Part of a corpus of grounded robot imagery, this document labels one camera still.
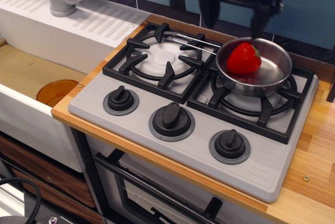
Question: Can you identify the red plastic strawberry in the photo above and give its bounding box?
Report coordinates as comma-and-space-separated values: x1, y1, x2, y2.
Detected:
226, 42, 262, 74

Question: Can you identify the small stainless steel pot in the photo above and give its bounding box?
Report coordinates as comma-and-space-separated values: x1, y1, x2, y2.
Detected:
171, 33, 293, 97

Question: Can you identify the grey toy stove top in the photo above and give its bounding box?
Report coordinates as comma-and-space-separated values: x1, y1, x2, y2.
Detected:
68, 23, 319, 202

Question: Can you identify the black middle stove knob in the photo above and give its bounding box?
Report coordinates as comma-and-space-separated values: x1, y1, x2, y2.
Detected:
149, 102, 195, 142

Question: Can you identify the black stove knob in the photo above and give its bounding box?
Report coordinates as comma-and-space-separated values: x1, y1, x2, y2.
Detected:
149, 102, 195, 142
209, 129, 251, 165
103, 85, 139, 116

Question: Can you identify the black right stove knob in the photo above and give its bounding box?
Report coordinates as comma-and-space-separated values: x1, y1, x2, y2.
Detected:
209, 129, 251, 165

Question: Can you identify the black left stove knob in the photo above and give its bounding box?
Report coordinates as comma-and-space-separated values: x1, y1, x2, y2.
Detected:
103, 85, 139, 116

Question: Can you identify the black left burner grate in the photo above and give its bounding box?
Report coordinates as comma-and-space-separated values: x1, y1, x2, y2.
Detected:
103, 23, 221, 104

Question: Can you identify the black burner grate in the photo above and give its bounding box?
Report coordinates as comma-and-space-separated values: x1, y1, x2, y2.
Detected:
187, 63, 315, 144
103, 23, 221, 104

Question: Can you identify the black right burner grate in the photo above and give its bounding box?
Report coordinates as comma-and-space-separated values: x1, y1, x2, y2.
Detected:
187, 63, 315, 144

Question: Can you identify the white toy sink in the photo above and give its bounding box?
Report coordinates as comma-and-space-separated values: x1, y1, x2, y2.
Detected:
1, 0, 149, 172

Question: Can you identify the orange sink drain plug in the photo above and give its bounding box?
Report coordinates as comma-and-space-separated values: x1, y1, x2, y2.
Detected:
36, 80, 78, 107

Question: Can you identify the oven door with window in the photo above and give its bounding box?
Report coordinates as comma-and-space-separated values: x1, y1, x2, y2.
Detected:
87, 137, 270, 223

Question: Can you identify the wood grain drawer front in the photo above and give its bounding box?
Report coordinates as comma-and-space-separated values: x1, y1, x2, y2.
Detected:
1, 133, 103, 223

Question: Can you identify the black oven door handle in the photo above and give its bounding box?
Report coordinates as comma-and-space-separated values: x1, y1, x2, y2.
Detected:
94, 152, 222, 223

